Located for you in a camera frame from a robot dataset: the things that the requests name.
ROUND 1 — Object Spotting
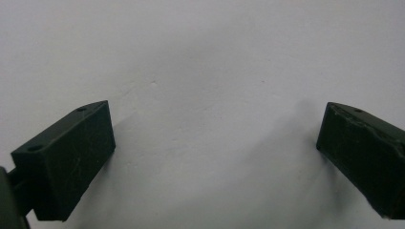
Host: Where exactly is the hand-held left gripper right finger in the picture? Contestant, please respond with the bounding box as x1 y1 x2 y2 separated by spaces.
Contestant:
315 101 405 220

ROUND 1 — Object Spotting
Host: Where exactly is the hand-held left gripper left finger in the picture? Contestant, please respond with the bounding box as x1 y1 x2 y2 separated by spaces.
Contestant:
8 100 117 222

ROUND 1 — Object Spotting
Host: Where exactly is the white table mat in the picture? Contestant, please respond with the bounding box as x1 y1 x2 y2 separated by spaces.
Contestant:
0 0 405 229

